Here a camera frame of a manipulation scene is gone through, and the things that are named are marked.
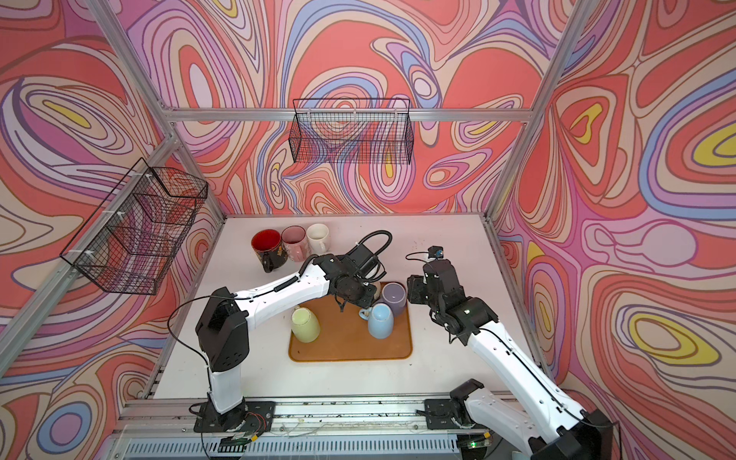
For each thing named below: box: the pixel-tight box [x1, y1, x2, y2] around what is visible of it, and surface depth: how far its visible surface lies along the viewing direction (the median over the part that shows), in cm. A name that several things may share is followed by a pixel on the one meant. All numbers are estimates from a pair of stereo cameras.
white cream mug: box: [306, 222, 329, 254], surface depth 103 cm
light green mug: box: [291, 306, 321, 345], surface depth 83 cm
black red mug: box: [251, 229, 289, 274], surface depth 100 cm
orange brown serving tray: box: [288, 283, 414, 362], surface depth 88 cm
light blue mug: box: [358, 302, 394, 340], surface depth 84 cm
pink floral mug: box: [281, 224, 312, 263], surface depth 103 cm
